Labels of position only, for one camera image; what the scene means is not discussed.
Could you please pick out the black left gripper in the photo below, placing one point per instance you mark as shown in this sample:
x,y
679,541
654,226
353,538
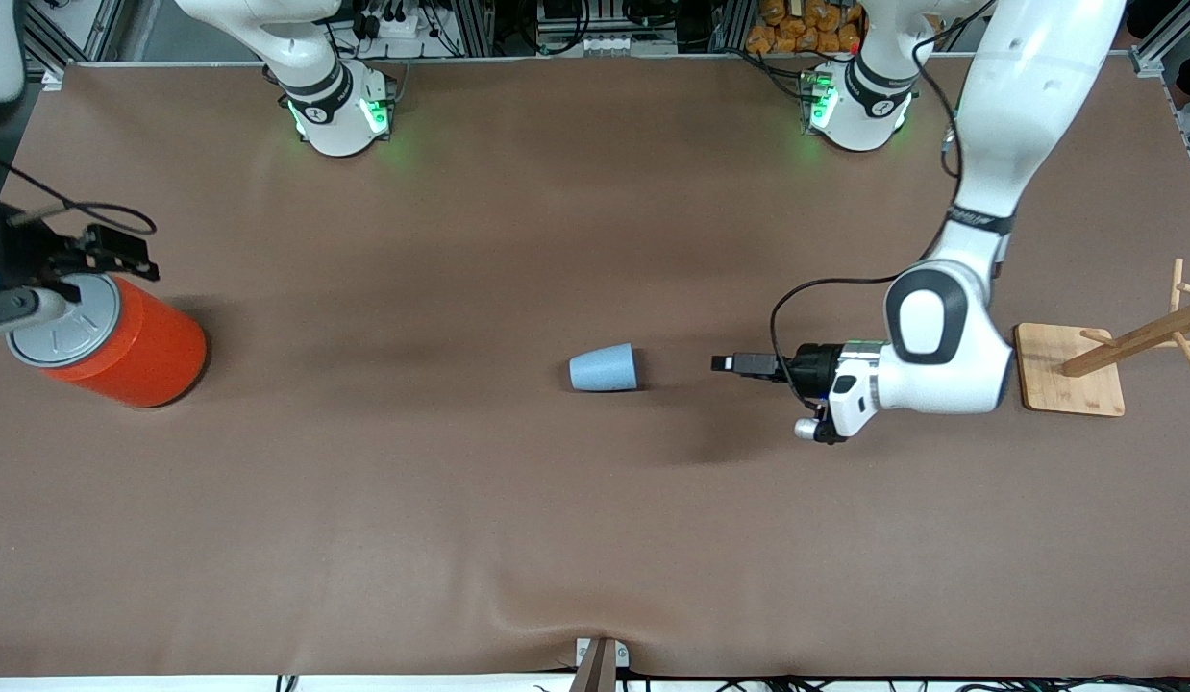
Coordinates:
x,y
814,365

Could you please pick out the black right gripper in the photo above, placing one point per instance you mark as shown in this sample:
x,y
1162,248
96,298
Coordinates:
x,y
28,256

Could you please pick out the light blue plastic cup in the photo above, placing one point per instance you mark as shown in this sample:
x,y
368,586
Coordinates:
x,y
605,368

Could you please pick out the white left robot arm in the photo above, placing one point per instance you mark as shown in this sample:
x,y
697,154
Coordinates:
x,y
1018,96

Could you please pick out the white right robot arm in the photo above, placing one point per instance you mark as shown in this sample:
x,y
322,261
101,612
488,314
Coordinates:
x,y
335,115

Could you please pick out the wooden cup stand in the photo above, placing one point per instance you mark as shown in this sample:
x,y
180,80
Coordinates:
x,y
1066,384

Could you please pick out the orange can with grey lid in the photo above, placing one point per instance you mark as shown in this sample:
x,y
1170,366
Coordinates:
x,y
153,346

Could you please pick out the brown table cover sheet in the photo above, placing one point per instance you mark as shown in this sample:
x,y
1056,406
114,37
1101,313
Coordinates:
x,y
595,500

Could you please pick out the orange snack bag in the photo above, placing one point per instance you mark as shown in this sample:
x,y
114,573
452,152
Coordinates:
x,y
797,24

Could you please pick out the brown mounting bar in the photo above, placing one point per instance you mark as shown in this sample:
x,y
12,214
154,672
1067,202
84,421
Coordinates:
x,y
595,673

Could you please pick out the white power strip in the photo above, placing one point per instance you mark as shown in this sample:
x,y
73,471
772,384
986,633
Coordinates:
x,y
393,24
609,43

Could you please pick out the aluminium frame post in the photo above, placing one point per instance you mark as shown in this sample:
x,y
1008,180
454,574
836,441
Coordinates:
x,y
1157,43
731,24
71,29
472,24

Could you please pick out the grey metal bracket plate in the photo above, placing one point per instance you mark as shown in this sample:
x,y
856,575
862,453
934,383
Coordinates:
x,y
622,655

